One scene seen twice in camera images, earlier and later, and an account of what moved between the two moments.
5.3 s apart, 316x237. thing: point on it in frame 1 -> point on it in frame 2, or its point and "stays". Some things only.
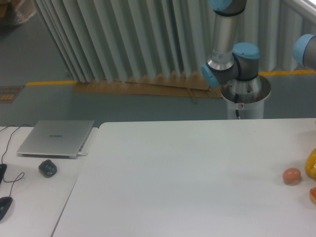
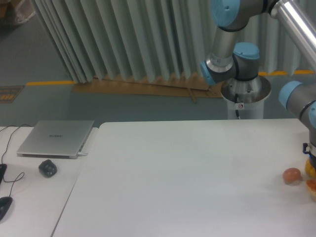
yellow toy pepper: [310, 164] stays
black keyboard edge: [3, 168] stays
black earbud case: [48, 168] stays
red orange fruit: [312, 194] -> [311, 184]
